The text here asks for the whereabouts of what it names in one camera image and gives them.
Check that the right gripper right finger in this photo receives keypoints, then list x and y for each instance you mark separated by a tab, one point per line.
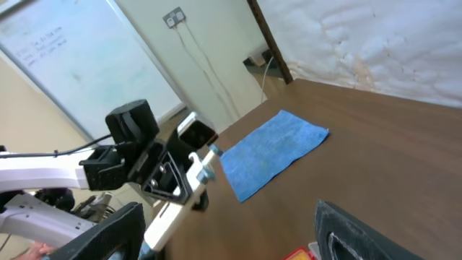
346	227

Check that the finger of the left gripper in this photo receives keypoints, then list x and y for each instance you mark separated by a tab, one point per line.
201	201

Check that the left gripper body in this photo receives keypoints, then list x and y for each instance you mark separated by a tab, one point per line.
164	180

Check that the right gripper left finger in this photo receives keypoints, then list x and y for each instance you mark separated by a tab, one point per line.
112	231

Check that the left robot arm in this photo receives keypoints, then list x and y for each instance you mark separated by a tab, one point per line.
39	173

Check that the red and yellow tip box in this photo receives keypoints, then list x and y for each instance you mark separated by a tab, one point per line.
299	254

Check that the blue cloth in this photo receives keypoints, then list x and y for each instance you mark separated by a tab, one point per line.
270	151

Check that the whiteboard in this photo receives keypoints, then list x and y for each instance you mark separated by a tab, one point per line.
86	61

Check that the wall socket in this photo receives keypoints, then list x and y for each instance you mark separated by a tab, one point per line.
174	17

